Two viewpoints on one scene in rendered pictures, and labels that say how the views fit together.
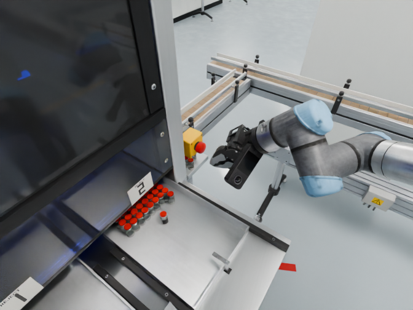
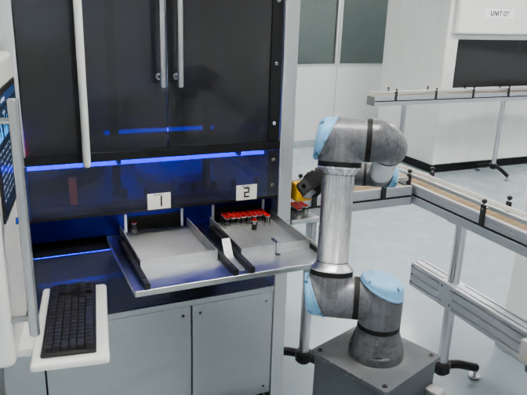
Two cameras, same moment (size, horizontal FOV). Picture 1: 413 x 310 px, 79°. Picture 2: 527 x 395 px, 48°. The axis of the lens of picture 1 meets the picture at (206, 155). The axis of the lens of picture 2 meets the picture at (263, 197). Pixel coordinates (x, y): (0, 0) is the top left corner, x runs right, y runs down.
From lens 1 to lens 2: 1.70 m
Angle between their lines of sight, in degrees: 37
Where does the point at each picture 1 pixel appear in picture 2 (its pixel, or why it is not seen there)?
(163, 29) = (287, 93)
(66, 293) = (174, 233)
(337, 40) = not seen: outside the picture
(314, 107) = not seen: hidden behind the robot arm
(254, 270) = (296, 259)
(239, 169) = (307, 180)
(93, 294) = (188, 237)
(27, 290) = (165, 199)
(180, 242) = (256, 238)
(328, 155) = not seen: hidden behind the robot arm
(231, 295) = (270, 260)
